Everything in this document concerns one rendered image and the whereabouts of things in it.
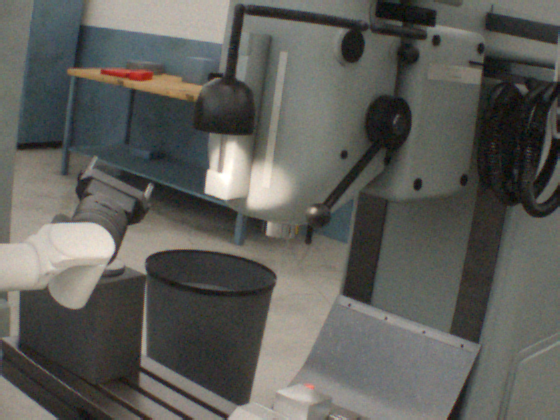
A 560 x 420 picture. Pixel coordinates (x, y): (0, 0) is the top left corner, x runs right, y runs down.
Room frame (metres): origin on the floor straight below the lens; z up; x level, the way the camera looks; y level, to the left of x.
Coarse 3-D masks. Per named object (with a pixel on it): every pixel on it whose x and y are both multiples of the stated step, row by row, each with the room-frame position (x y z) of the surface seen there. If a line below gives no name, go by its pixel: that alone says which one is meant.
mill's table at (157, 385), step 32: (0, 352) 1.53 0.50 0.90; (32, 352) 1.49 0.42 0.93; (32, 384) 1.45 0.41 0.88; (64, 384) 1.39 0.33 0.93; (96, 384) 1.42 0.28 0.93; (128, 384) 1.46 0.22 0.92; (160, 384) 1.47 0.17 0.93; (192, 384) 1.49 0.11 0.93; (64, 416) 1.38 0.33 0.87; (96, 416) 1.32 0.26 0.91; (128, 416) 1.31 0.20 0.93; (160, 416) 1.33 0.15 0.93; (192, 416) 1.36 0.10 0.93; (224, 416) 1.39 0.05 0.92
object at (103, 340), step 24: (120, 264) 1.49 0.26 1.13; (96, 288) 1.41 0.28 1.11; (120, 288) 1.45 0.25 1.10; (144, 288) 1.50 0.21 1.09; (24, 312) 1.52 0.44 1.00; (48, 312) 1.48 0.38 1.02; (72, 312) 1.44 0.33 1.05; (96, 312) 1.41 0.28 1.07; (120, 312) 1.45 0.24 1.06; (24, 336) 1.52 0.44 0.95; (48, 336) 1.47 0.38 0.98; (72, 336) 1.44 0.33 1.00; (96, 336) 1.41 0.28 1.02; (120, 336) 1.45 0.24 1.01; (72, 360) 1.44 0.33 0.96; (96, 360) 1.41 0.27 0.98; (120, 360) 1.46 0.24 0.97
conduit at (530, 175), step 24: (504, 96) 1.28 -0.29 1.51; (528, 96) 1.27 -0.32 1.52; (552, 96) 1.24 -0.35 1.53; (504, 120) 1.27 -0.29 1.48; (528, 120) 1.26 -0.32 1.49; (480, 144) 1.29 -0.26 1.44; (528, 144) 1.22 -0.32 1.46; (552, 144) 1.35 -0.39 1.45; (480, 168) 1.30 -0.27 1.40; (504, 168) 1.37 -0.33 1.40; (528, 168) 1.22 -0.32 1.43; (552, 168) 1.34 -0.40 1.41; (504, 192) 1.28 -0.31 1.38; (528, 192) 1.23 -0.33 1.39
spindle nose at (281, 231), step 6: (264, 222) 1.25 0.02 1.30; (270, 222) 1.24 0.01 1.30; (264, 228) 1.24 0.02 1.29; (270, 228) 1.24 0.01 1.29; (276, 228) 1.23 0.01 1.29; (282, 228) 1.23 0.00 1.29; (288, 228) 1.23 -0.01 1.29; (294, 228) 1.24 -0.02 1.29; (270, 234) 1.23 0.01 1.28; (276, 234) 1.23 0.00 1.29; (282, 234) 1.23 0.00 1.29; (288, 234) 1.23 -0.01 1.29; (294, 234) 1.24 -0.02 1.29
